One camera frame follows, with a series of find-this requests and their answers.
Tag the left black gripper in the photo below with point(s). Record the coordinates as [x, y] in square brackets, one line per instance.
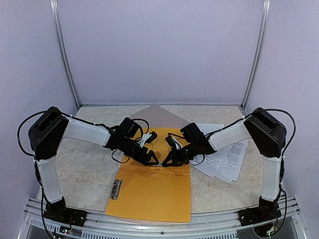
[144, 161]

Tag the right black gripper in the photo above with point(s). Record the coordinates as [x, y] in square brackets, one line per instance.
[174, 156]

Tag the orange folder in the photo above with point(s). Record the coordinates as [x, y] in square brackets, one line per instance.
[151, 193]

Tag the pink-brown file folder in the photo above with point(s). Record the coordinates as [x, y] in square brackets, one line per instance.
[159, 117]

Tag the white printed sheet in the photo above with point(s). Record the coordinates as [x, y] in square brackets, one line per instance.
[207, 127]
[210, 164]

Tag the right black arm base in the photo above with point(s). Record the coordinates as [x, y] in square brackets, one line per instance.
[266, 210]

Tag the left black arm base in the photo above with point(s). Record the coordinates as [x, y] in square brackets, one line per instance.
[64, 215]

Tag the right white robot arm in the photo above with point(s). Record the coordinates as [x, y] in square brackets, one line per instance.
[268, 134]

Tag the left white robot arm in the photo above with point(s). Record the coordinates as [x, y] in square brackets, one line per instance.
[47, 133]

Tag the orange folder edge clip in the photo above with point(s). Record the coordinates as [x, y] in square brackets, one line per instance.
[116, 189]

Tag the white printed sheet back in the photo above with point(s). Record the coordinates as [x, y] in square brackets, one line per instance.
[207, 127]

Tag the white printed sheet dense text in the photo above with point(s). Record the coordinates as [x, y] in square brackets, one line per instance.
[231, 167]

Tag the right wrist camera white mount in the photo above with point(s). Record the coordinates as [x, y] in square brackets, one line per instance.
[174, 142]

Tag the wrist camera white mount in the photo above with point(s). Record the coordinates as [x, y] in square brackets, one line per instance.
[174, 142]
[147, 138]

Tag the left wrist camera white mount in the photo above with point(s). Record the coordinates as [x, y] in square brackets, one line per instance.
[147, 138]

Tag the right aluminium frame post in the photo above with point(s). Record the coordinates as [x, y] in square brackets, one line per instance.
[258, 52]

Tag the aluminium frame post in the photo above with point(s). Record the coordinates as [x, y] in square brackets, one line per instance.
[258, 52]
[63, 53]

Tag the left aluminium frame post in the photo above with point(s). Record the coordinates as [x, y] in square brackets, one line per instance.
[63, 53]

